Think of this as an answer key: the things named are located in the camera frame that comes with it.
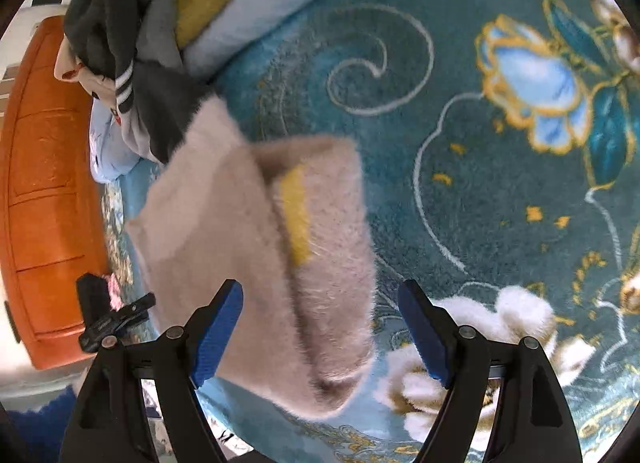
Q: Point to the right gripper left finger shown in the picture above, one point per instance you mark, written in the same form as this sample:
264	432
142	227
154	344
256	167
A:
109	422

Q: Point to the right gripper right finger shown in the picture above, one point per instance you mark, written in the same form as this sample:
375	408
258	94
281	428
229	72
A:
532	420

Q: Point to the dark grey garment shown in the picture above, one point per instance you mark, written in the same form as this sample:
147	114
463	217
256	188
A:
133	42

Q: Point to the beige fuzzy sweater yellow letters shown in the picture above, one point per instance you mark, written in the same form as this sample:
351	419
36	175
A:
287	220

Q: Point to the teal floral plush blanket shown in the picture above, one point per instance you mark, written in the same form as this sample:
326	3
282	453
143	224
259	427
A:
499	143

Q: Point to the orange wooden bed frame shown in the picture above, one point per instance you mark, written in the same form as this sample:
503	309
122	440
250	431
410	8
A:
51	221

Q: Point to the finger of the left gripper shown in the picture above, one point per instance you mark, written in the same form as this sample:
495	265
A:
101	319

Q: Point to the white cream garment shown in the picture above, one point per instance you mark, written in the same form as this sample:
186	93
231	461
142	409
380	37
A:
69	68

